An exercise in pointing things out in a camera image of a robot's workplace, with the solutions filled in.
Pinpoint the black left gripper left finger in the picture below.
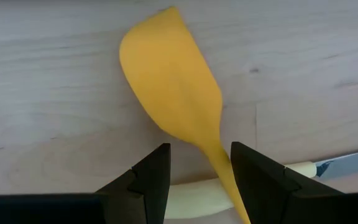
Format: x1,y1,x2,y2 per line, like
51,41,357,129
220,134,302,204
0,142,172,224

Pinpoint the yellow silicone spatula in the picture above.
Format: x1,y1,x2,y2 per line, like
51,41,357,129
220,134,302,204
118,6,252,224

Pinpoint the cream-handled steel knife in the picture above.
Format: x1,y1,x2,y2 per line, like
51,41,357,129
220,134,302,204
163,148,358,220

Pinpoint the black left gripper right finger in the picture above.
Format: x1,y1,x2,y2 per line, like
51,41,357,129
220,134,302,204
230,141,358,224

